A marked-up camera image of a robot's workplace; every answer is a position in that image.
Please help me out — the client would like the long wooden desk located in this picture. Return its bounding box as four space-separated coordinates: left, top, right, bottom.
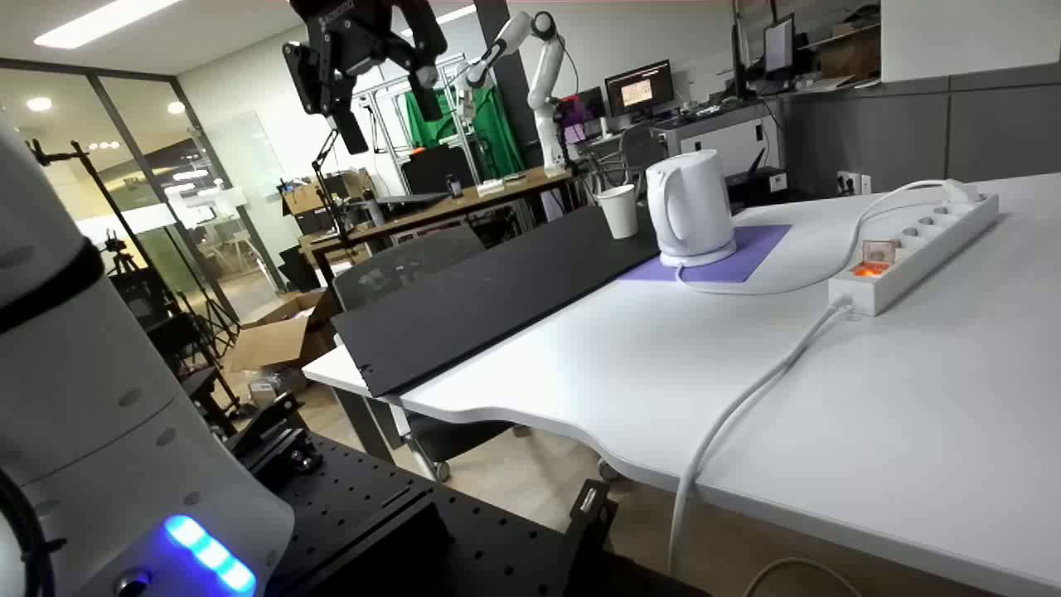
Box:
296 163 581 259

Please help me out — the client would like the white electric kettle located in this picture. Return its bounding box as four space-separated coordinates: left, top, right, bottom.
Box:
643 151 738 269

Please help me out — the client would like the white cabinet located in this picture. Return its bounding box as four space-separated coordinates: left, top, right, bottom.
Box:
670 105 792 187

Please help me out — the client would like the thin white kettle cable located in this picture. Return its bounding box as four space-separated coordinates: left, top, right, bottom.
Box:
673 177 988 298

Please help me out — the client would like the monitor with orange screen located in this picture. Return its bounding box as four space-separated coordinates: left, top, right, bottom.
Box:
604 58 676 120

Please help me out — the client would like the open cardboard box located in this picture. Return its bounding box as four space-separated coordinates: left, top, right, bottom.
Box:
223 285 341 376

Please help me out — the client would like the white power strip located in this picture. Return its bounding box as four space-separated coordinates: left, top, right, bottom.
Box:
824 187 1003 318

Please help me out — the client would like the white wall socket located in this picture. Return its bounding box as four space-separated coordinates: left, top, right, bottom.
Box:
833 167 874 198

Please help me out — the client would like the monitor with white screen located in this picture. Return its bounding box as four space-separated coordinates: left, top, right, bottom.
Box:
760 10 802 79

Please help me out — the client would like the green cloth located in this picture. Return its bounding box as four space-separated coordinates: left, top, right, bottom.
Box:
401 84 523 184

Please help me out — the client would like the purple mat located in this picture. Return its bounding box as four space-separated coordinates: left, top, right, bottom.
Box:
619 222 797 289

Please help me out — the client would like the dark mesh office chair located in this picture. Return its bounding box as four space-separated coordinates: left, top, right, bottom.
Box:
329 219 489 316

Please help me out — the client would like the black perforated breadboard table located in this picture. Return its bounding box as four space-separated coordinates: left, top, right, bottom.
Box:
226 392 708 597

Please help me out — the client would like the black divider panel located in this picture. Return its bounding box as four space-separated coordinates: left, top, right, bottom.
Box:
329 203 663 402

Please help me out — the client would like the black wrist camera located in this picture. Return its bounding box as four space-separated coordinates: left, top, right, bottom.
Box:
277 41 329 120

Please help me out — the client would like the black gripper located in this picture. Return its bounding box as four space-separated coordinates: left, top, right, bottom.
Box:
287 0 451 158

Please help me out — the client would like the thick white power strip cable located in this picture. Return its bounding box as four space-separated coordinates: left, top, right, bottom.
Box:
663 294 862 580

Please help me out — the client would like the white paper cup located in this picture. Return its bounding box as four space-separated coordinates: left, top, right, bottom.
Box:
592 184 643 247

